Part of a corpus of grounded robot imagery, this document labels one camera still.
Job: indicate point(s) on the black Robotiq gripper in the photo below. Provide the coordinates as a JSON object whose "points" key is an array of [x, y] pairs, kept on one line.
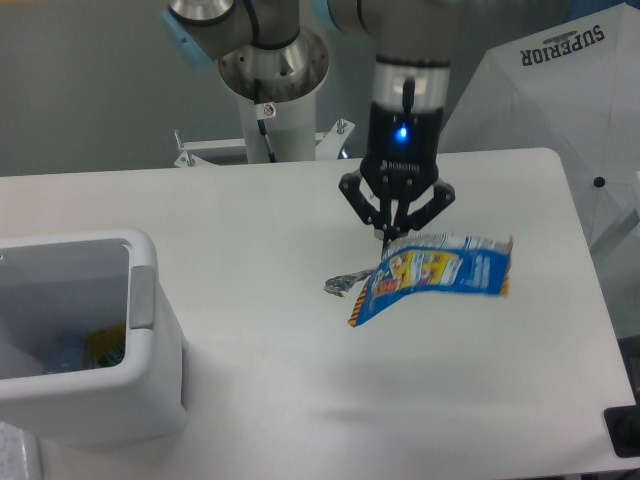
{"points": [[405, 121]]}

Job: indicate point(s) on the blue snack wrapper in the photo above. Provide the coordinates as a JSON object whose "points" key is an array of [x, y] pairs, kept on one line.
{"points": [[447, 263]]}

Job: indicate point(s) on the crushed clear plastic bottle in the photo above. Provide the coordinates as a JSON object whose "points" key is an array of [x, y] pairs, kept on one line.
{"points": [[69, 354]]}

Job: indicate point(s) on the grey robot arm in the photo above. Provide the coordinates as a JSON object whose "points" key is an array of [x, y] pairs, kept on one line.
{"points": [[275, 65]]}

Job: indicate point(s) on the yellow trash in bin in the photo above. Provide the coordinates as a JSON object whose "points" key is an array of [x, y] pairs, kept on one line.
{"points": [[106, 347]]}

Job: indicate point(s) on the white trash can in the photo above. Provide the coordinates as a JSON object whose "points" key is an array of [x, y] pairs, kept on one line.
{"points": [[85, 282]]}

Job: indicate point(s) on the white Superior umbrella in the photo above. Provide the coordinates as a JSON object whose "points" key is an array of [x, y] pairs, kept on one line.
{"points": [[573, 89]]}

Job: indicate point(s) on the black device at edge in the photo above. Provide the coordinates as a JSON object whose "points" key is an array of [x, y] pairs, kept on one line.
{"points": [[623, 426]]}

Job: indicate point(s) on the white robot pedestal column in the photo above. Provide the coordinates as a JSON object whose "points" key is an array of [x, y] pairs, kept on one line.
{"points": [[279, 131]]}

